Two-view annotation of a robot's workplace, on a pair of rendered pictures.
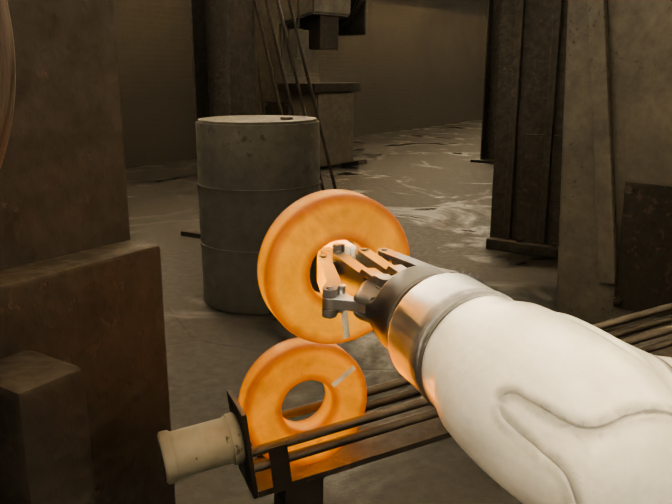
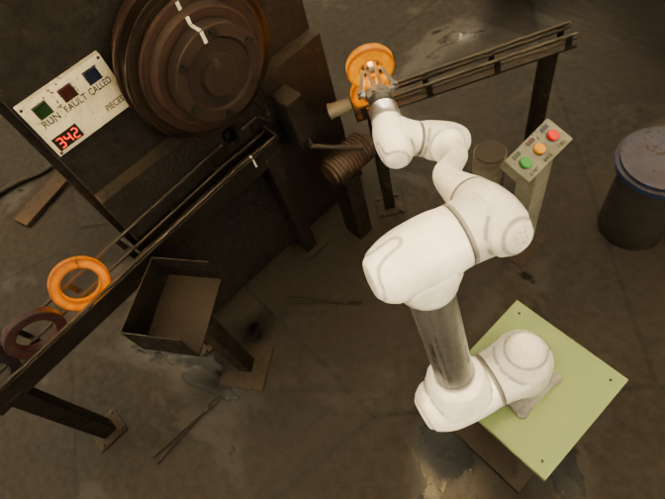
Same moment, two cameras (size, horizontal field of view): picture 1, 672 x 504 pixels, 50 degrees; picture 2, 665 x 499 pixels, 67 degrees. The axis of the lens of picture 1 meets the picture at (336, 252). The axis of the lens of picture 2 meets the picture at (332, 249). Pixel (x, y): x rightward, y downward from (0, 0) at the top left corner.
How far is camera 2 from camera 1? 115 cm
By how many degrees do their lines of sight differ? 49
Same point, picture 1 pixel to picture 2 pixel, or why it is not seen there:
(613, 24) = not seen: outside the picture
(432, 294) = (375, 108)
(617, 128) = not seen: outside the picture
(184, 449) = (334, 110)
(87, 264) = (296, 50)
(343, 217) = (369, 55)
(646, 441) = (396, 156)
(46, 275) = (285, 59)
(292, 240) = (353, 64)
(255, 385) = (353, 91)
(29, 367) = (287, 94)
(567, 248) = not seen: outside the picture
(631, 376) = (397, 144)
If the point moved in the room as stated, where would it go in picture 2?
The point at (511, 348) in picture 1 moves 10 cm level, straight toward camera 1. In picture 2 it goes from (380, 133) to (365, 159)
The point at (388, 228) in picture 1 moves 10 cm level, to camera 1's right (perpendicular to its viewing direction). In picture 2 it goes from (385, 55) to (417, 54)
